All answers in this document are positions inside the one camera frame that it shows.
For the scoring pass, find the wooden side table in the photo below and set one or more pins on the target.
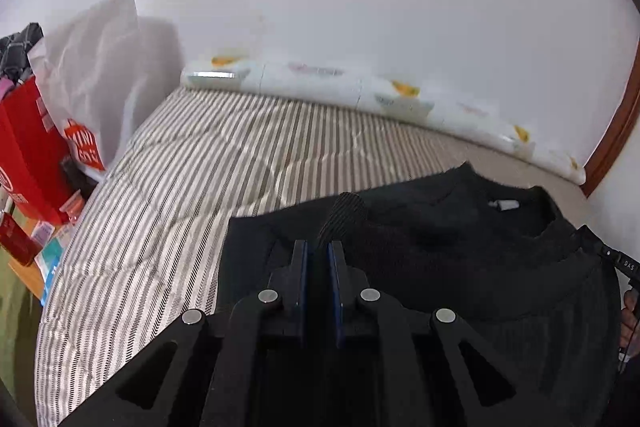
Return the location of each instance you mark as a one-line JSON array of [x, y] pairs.
[[31, 274]]

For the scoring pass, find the white plastic bag red print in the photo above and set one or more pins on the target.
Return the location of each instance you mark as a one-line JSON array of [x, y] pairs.
[[100, 57]]

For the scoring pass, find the teal box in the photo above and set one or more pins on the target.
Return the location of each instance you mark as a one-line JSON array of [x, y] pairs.
[[50, 257]]

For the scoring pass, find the pink bottle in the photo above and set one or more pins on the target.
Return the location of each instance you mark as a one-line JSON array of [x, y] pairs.
[[72, 207]]

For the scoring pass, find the brown wooden door frame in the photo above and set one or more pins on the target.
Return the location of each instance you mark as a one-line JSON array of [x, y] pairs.
[[615, 142]]

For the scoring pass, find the small dark red box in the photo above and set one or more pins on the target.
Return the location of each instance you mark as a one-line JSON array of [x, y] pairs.
[[17, 239]]

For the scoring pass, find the striped bed cover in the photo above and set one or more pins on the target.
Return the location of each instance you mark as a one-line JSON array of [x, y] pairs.
[[200, 167]]

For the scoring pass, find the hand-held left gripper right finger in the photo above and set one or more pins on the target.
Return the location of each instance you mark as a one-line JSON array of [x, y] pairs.
[[336, 287]]

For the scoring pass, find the white patterned bed bumper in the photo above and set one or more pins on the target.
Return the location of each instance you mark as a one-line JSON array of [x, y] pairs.
[[350, 87]]

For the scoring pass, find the red paper bag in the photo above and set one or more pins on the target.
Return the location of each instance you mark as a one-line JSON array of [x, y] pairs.
[[30, 147]]

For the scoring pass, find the dark plaid cloth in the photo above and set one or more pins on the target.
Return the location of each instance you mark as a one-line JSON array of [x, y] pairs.
[[20, 49]]

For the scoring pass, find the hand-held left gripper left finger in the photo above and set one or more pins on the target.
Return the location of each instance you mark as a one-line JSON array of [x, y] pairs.
[[300, 277]]

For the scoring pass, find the black sweatshirt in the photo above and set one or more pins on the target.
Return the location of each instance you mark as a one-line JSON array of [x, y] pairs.
[[475, 257]]

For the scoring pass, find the person's right hand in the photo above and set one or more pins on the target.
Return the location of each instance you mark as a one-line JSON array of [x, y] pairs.
[[629, 327]]

